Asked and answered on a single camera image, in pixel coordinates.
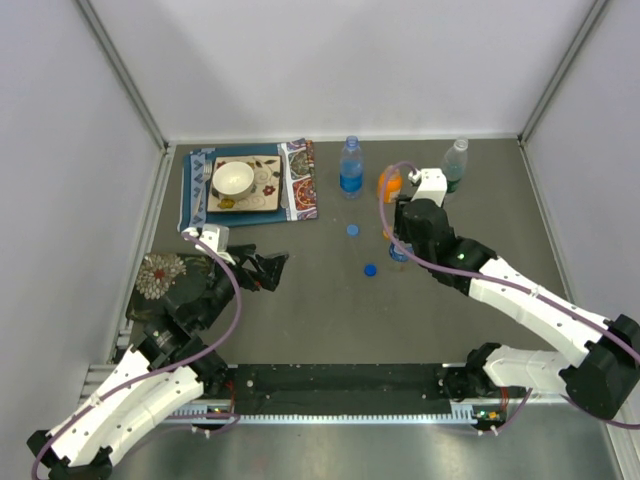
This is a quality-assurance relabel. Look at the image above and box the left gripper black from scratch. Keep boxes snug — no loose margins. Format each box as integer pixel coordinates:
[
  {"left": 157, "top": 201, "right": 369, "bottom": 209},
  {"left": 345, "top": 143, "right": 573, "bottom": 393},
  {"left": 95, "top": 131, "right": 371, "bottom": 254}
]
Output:
[{"left": 200, "top": 244, "right": 289, "bottom": 330}]

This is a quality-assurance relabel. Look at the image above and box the blue liquid bottle blue cap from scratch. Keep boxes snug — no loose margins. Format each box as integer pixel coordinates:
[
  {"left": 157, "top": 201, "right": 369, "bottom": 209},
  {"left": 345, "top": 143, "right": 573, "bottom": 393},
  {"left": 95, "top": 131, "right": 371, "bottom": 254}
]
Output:
[{"left": 339, "top": 135, "right": 364, "bottom": 199}]

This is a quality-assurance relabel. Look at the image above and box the clear water bottle blue cap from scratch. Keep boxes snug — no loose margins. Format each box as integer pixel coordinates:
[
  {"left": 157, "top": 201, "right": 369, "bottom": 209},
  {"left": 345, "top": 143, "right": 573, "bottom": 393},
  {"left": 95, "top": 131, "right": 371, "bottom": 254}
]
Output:
[{"left": 389, "top": 242, "right": 410, "bottom": 272}]

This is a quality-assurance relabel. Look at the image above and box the orange juice bottle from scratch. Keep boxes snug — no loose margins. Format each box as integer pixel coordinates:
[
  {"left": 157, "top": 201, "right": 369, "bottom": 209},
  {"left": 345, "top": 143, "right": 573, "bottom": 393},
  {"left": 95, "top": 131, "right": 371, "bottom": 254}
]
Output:
[{"left": 377, "top": 165, "right": 403, "bottom": 204}]

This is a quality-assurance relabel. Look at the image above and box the clear bottle green label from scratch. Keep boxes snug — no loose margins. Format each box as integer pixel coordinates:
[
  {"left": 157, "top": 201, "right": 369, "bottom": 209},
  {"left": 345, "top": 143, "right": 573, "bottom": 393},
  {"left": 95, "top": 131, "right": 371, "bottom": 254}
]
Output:
[{"left": 441, "top": 138, "right": 469, "bottom": 193}]

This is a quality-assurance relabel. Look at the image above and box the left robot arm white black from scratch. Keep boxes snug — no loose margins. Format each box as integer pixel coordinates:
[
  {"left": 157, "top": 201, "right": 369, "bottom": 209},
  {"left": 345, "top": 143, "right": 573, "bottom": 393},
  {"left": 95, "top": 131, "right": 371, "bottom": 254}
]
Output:
[{"left": 27, "top": 244, "right": 289, "bottom": 479}]

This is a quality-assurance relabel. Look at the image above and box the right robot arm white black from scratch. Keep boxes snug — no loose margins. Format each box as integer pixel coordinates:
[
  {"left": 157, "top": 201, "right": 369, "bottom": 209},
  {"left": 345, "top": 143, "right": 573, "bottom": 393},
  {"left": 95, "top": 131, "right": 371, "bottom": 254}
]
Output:
[{"left": 393, "top": 196, "right": 639, "bottom": 421}]

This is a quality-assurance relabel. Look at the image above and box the silver knife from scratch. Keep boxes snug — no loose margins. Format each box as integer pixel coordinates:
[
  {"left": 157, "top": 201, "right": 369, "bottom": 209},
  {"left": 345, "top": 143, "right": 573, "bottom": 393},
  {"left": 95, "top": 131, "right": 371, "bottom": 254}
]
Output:
[{"left": 280, "top": 168, "right": 289, "bottom": 210}]

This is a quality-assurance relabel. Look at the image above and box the dark floral coaster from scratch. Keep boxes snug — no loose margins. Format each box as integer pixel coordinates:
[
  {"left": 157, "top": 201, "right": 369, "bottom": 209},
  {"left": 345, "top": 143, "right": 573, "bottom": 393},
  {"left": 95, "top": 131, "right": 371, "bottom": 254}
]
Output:
[{"left": 126, "top": 253, "right": 213, "bottom": 325}]

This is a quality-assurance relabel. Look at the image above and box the white ceramic bowl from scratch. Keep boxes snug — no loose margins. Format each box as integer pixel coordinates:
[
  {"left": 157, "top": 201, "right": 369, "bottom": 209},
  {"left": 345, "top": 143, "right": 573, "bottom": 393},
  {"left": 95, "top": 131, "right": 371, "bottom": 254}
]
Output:
[{"left": 211, "top": 161, "right": 255, "bottom": 200}]

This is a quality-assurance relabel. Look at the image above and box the blue patterned placemat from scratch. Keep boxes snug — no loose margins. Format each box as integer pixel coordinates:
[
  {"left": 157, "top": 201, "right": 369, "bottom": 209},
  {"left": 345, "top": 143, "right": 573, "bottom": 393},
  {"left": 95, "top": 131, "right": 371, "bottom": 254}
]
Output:
[{"left": 178, "top": 138, "right": 318, "bottom": 231}]

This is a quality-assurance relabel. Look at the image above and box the silver fork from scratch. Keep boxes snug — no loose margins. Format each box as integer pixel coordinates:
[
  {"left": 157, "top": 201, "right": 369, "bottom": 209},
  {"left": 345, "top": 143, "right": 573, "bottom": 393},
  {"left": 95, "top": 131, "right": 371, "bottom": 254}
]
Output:
[{"left": 192, "top": 160, "right": 213, "bottom": 215}]

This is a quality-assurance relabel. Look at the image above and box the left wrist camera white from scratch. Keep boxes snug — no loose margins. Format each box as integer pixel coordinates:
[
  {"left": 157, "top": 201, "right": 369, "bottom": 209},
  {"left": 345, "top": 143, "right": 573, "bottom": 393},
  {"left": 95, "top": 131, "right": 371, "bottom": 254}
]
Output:
[{"left": 181, "top": 224, "right": 235, "bottom": 265}]

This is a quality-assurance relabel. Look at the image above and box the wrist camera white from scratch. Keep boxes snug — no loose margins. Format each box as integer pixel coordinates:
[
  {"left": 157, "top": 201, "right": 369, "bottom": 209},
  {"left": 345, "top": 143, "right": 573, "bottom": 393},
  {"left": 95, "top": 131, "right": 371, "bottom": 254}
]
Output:
[
  {"left": 181, "top": 224, "right": 235, "bottom": 265},
  {"left": 407, "top": 168, "right": 447, "bottom": 207}
]

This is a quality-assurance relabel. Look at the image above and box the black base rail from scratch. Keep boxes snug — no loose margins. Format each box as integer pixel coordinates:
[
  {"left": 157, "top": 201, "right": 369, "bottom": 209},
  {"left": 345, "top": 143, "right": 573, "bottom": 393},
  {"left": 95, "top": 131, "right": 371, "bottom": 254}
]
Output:
[{"left": 227, "top": 364, "right": 477, "bottom": 416}]

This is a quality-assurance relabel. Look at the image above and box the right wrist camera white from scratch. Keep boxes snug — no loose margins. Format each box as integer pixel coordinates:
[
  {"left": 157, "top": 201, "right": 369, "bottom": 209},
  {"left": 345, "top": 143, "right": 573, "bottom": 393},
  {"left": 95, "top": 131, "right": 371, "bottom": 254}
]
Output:
[{"left": 407, "top": 168, "right": 447, "bottom": 207}]

